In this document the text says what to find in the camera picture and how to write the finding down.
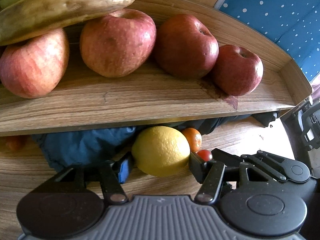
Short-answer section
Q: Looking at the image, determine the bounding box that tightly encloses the small tangerine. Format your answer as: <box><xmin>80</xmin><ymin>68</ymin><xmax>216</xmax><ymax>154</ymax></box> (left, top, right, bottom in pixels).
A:
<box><xmin>182</xmin><ymin>128</ymin><xmax>202</xmax><ymax>152</ymax></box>

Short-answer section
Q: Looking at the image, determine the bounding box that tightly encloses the yellow lemon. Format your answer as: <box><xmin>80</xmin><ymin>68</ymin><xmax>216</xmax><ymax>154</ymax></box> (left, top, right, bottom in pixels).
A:
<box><xmin>131</xmin><ymin>126</ymin><xmax>190</xmax><ymax>177</ymax></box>

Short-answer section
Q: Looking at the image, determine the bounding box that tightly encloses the cherry tomato near lemon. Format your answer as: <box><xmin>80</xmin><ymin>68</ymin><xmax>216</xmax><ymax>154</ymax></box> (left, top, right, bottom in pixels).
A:
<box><xmin>197</xmin><ymin>150</ymin><xmax>213</xmax><ymax>161</ymax></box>

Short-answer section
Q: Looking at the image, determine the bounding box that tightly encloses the dark blue quilted jacket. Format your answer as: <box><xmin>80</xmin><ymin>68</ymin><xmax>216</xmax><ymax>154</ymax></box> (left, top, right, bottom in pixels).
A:
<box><xmin>31</xmin><ymin>111</ymin><xmax>280</xmax><ymax>172</ymax></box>

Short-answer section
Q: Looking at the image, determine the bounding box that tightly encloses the wooden shelf riser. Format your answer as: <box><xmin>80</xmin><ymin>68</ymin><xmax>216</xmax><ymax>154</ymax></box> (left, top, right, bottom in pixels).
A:
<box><xmin>1</xmin><ymin>0</ymin><xmax>312</xmax><ymax>136</ymax></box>

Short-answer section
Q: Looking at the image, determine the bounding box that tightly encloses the dark red apple rightmost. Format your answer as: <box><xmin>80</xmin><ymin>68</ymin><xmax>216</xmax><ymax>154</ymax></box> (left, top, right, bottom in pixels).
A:
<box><xmin>210</xmin><ymin>44</ymin><xmax>264</xmax><ymax>96</ymax></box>

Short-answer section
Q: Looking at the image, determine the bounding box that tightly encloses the dark red apple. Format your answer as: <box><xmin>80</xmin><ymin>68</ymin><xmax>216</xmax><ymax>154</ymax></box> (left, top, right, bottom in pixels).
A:
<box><xmin>210</xmin><ymin>44</ymin><xmax>264</xmax><ymax>96</ymax></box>
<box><xmin>153</xmin><ymin>14</ymin><xmax>219</xmax><ymax>79</ymax></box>

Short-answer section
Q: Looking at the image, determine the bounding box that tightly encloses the cherry tomato under shelf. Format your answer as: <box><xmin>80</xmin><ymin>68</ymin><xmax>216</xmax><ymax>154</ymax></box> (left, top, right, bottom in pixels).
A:
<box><xmin>5</xmin><ymin>135</ymin><xmax>28</xmax><ymax>151</ymax></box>

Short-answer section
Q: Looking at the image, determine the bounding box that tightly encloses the blue starry fabric wardrobe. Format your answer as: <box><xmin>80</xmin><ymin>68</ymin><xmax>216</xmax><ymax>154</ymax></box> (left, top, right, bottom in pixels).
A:
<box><xmin>214</xmin><ymin>0</ymin><xmax>319</xmax><ymax>81</ymax></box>

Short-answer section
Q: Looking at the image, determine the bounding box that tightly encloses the pale red apple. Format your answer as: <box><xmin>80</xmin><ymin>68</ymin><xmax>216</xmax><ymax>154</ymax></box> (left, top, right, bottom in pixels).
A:
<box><xmin>80</xmin><ymin>9</ymin><xmax>156</xmax><ymax>78</ymax></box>
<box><xmin>1</xmin><ymin>29</ymin><xmax>69</xmax><ymax>99</ymax></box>

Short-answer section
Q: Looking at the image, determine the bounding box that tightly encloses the pale red apple leftmost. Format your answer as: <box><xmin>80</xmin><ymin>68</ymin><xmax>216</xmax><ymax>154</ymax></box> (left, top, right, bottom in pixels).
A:
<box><xmin>1</xmin><ymin>29</ymin><xmax>69</xmax><ymax>99</ymax></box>

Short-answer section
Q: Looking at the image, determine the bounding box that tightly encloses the banana bunch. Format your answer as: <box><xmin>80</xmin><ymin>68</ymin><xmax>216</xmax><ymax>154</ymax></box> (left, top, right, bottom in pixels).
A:
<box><xmin>1</xmin><ymin>0</ymin><xmax>135</xmax><ymax>46</ymax></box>

